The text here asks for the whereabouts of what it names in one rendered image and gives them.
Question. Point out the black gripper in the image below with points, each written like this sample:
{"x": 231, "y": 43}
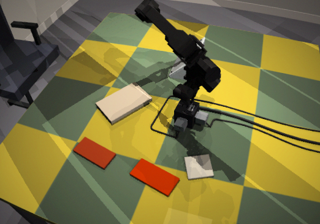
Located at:
{"x": 190, "y": 88}

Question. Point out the red flat rectangular block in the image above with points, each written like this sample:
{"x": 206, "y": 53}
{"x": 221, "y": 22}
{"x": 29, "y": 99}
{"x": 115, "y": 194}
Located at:
{"x": 154, "y": 177}
{"x": 94, "y": 152}

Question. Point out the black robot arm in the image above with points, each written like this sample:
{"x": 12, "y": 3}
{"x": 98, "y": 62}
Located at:
{"x": 183, "y": 45}

